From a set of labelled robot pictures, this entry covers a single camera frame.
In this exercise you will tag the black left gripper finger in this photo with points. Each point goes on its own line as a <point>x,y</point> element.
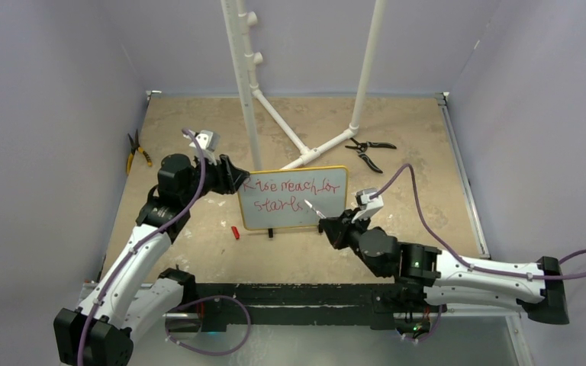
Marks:
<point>228,167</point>
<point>234,180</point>

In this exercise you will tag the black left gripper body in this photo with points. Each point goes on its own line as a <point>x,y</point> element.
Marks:
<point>214,180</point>

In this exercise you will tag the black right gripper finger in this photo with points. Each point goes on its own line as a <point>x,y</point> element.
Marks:
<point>333,229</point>
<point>345,217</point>

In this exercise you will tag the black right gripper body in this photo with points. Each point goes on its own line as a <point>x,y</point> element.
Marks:
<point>351,232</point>

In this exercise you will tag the white red whiteboard marker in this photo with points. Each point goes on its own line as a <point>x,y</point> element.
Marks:
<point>314,209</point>

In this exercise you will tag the yellow framed whiteboard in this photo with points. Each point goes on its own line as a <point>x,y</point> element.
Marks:
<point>275,199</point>

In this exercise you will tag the red marker cap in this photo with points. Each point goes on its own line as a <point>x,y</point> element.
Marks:
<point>235,232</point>

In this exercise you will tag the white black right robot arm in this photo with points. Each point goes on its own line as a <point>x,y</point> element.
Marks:
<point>437,277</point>

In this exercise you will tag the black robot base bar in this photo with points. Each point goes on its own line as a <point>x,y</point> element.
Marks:
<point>378,306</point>

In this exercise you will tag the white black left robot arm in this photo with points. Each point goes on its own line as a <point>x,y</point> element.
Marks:
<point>106,326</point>

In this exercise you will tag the metal whiteboard stand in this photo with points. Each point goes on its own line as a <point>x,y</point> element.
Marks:
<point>298,229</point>

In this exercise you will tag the yellow black needle-nose pliers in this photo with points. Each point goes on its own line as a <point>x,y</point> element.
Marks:
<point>135,148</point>

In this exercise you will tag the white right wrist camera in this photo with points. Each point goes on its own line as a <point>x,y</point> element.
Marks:
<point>369,203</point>

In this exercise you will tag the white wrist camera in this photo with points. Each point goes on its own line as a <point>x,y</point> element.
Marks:
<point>369,203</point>
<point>207,140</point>

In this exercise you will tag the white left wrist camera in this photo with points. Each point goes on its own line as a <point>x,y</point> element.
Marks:
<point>207,140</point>

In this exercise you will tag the white PVC pipe frame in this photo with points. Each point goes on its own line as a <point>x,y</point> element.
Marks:
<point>295,48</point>

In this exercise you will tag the right metal corner bracket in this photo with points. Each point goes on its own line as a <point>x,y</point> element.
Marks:
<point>441,98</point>

